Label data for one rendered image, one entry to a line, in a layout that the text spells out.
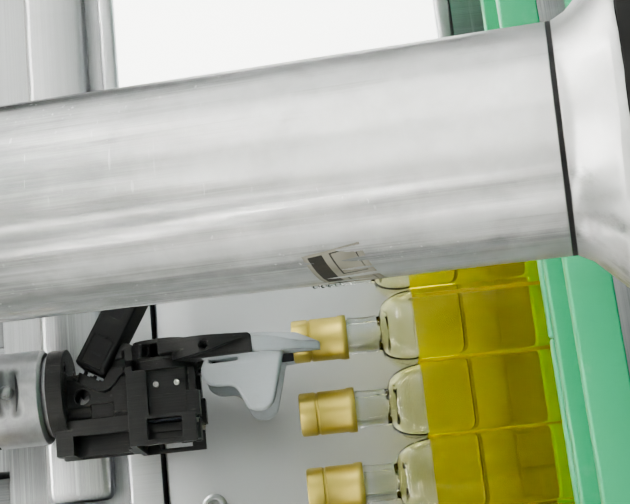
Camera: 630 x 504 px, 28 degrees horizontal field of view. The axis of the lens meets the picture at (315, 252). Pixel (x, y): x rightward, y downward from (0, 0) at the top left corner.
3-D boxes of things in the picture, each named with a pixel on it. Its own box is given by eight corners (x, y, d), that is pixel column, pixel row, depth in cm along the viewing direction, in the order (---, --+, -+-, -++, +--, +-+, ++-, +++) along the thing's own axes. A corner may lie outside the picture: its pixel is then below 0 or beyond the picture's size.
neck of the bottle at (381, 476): (391, 463, 99) (331, 470, 99) (393, 460, 96) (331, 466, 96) (396, 501, 98) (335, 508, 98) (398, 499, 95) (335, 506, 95)
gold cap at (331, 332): (344, 319, 102) (291, 325, 102) (344, 310, 99) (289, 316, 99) (349, 362, 101) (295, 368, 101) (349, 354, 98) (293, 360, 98)
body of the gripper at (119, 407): (216, 448, 102) (68, 464, 102) (207, 344, 104) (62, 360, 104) (206, 437, 94) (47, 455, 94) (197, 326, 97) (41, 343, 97)
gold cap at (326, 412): (352, 390, 101) (298, 396, 101) (353, 383, 97) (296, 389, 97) (357, 434, 100) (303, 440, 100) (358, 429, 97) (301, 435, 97)
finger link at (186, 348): (261, 361, 99) (155, 375, 100) (259, 339, 99) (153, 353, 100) (248, 351, 94) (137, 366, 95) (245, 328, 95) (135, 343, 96)
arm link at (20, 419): (10, 363, 104) (-17, 345, 96) (65, 357, 104) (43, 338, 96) (14, 454, 102) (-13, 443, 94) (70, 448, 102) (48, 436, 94)
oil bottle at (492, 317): (629, 279, 104) (372, 307, 104) (645, 261, 98) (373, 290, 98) (641, 345, 102) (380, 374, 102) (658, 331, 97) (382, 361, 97)
